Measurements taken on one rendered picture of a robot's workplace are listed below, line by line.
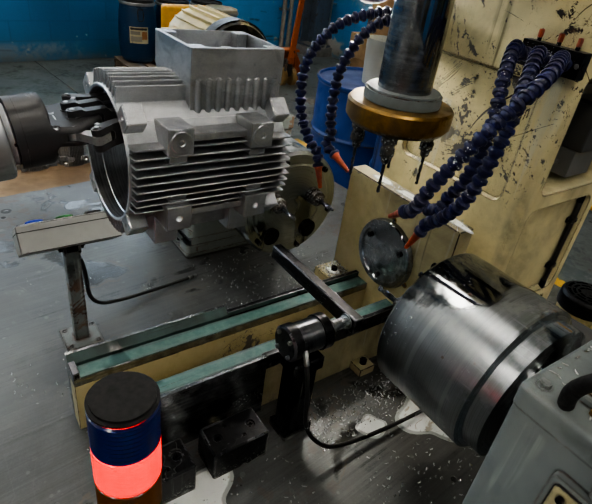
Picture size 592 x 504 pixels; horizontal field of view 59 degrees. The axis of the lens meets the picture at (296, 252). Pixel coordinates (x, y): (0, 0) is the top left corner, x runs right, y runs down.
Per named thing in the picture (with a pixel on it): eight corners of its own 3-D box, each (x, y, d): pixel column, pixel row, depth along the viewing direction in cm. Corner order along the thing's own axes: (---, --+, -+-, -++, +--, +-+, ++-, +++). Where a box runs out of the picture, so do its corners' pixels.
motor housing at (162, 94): (216, 176, 82) (224, 51, 73) (282, 232, 70) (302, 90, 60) (86, 193, 71) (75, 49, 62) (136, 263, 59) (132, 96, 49)
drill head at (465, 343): (426, 322, 106) (462, 214, 93) (623, 481, 79) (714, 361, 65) (330, 362, 92) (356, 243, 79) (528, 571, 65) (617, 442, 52)
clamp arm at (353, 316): (363, 330, 88) (281, 254, 105) (367, 316, 86) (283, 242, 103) (348, 336, 86) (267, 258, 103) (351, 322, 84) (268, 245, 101)
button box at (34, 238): (114, 238, 101) (107, 212, 101) (123, 235, 95) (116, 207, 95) (17, 258, 92) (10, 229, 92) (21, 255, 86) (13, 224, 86)
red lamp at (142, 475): (147, 432, 52) (146, 401, 49) (172, 479, 48) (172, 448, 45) (85, 458, 48) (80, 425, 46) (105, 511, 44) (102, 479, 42)
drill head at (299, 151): (258, 187, 150) (267, 100, 136) (336, 249, 125) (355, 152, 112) (177, 201, 136) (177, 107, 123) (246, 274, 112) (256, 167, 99)
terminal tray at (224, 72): (237, 86, 72) (241, 30, 68) (279, 110, 65) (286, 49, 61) (154, 88, 65) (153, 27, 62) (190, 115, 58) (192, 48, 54)
